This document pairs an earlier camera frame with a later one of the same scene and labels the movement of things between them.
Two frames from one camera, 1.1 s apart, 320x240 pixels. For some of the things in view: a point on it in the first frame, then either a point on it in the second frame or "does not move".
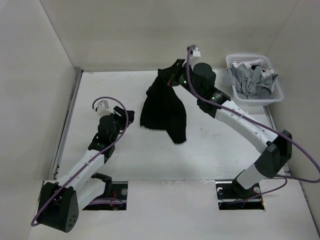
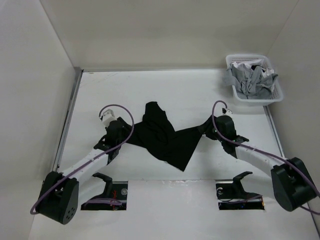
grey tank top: x=249 y=85 does not move
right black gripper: x=176 y=70 -> x=213 y=122
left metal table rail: x=76 y=87 does not move
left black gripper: x=121 y=116 -> x=127 y=129
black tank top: x=163 y=108 -> x=156 y=133
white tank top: x=258 y=63 does not move
